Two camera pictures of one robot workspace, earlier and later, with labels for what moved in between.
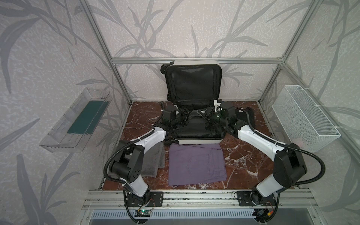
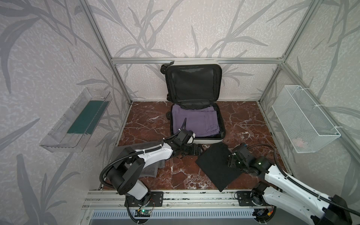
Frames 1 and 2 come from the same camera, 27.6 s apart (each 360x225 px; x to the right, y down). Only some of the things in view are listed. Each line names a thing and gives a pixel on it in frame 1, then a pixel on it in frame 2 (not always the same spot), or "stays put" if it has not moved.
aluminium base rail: [104, 199] stays put
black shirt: [243, 116] -> [213, 162]
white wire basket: [304, 123] stays put
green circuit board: [142, 213] stays put
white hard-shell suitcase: [196, 86] stays put
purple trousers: [195, 163] -> [202, 121]
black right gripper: [209, 116] -> [232, 160]
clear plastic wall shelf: [78, 127] stays put
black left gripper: [181, 116] -> [194, 149]
